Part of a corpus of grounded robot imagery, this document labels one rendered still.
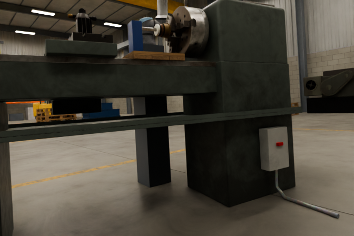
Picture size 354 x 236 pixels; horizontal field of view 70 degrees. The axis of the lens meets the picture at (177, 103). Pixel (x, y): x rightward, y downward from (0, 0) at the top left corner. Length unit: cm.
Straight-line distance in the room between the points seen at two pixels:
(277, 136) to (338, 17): 1049
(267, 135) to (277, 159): 18
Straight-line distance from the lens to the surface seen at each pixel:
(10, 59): 126
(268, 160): 170
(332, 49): 1180
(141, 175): 213
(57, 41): 121
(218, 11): 163
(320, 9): 1230
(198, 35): 157
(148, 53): 135
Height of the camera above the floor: 63
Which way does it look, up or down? level
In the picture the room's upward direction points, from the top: 3 degrees counter-clockwise
